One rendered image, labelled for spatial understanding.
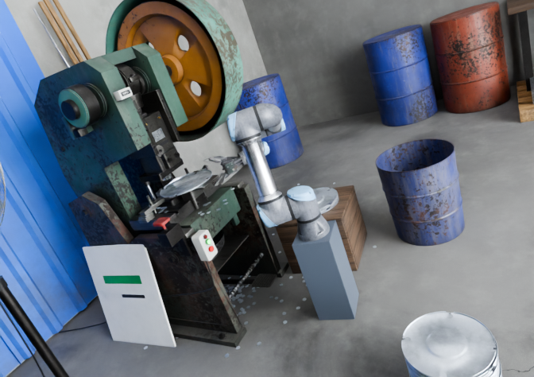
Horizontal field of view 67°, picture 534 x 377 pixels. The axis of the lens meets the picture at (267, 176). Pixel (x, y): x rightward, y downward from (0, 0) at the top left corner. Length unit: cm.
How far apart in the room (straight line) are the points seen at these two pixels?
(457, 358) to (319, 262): 69
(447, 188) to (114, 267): 185
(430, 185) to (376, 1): 298
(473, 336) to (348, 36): 394
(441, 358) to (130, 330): 171
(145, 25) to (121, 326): 172
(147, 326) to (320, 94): 369
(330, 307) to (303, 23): 377
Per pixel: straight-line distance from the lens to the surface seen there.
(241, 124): 173
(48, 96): 229
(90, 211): 236
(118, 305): 257
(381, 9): 486
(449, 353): 154
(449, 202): 234
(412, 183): 222
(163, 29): 237
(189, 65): 232
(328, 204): 226
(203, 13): 217
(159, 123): 213
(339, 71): 510
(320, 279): 195
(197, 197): 212
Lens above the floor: 139
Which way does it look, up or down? 20 degrees down
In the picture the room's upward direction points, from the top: 20 degrees counter-clockwise
